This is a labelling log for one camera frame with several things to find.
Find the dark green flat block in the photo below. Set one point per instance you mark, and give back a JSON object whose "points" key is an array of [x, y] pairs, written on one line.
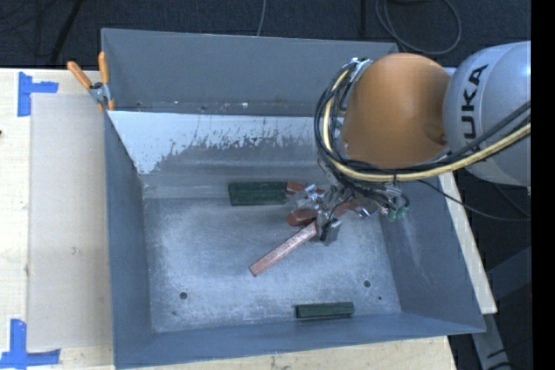
{"points": [[258, 192], [325, 310]]}

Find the grey metal bin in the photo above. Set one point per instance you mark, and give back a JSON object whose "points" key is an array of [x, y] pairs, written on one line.
{"points": [[243, 273]]}

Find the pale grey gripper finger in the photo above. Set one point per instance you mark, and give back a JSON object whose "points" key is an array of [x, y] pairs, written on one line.
{"points": [[329, 231], [310, 196]]}

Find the dark red-brown flat block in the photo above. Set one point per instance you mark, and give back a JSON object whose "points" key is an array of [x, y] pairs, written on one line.
{"points": [[299, 217], [297, 186]]}

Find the long red-brown block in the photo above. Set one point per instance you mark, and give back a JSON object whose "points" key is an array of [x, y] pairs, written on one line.
{"points": [[282, 250]]}

